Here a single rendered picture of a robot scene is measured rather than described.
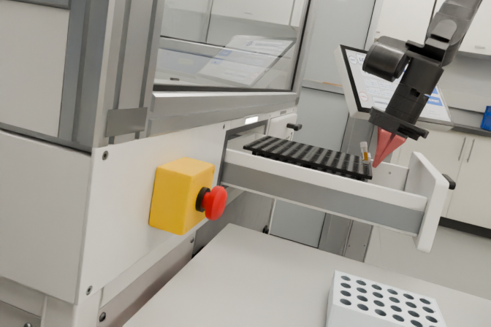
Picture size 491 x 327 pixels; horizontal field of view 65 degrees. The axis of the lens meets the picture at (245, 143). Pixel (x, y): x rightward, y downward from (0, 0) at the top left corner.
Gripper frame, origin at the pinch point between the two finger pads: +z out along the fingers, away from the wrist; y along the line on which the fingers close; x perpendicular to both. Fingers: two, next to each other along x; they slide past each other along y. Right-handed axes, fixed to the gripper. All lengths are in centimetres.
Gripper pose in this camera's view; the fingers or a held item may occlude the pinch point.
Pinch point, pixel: (375, 163)
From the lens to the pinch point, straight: 75.9
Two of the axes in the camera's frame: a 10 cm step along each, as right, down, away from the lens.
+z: -3.8, 8.9, 2.5
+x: 2.8, -1.5, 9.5
